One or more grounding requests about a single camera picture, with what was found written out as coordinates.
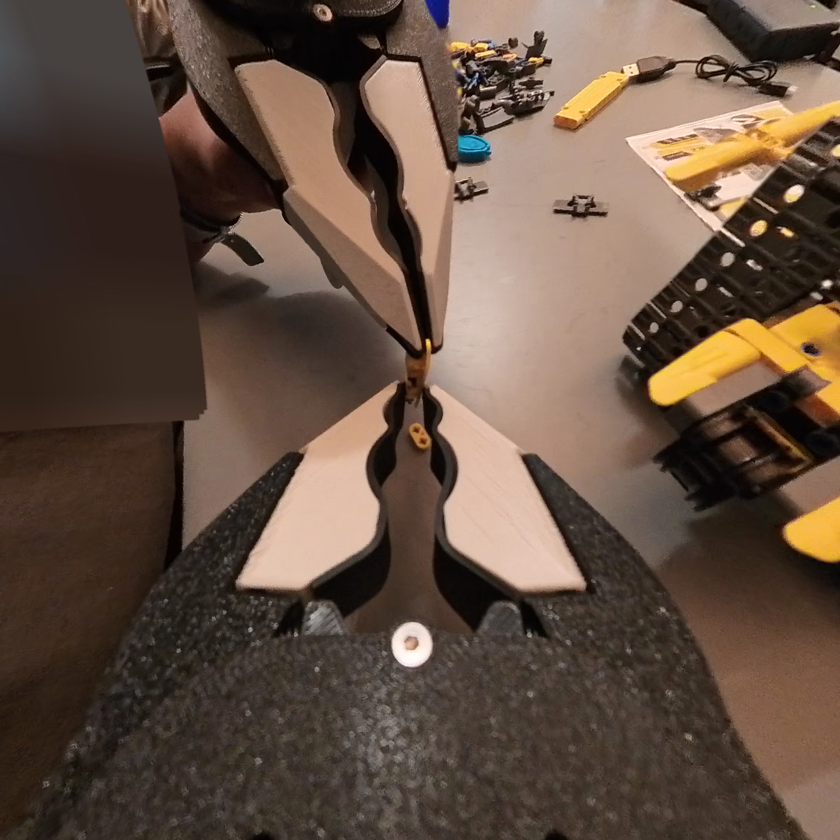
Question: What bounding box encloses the yellow black tracked toy vehicle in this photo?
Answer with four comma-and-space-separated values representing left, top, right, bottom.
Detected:
620, 98, 840, 565

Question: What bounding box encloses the pile of toy building parts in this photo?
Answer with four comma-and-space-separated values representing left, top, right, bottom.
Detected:
446, 29, 555, 132

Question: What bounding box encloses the person's brown shirt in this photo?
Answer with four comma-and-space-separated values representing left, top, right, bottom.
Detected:
0, 420, 185, 742

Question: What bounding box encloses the black usb cable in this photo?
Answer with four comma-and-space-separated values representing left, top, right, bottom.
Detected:
620, 54, 798, 98

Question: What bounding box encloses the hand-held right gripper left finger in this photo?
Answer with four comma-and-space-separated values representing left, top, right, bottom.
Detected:
235, 381, 403, 614

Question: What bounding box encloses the instruction booklet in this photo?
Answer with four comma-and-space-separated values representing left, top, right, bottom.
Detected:
625, 100, 815, 231

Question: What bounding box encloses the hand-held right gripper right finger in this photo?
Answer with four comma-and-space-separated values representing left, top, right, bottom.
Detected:
425, 387, 587, 621

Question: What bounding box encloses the black box device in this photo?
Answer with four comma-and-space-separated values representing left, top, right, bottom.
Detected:
682, 0, 840, 63

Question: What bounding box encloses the long yellow toy block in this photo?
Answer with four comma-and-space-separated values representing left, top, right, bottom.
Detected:
553, 71, 630, 129

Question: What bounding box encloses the person's left hand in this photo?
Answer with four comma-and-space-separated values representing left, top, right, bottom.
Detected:
161, 98, 283, 221

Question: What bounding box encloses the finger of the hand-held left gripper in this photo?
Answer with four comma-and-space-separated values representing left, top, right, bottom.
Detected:
361, 56, 457, 352
235, 62, 424, 352

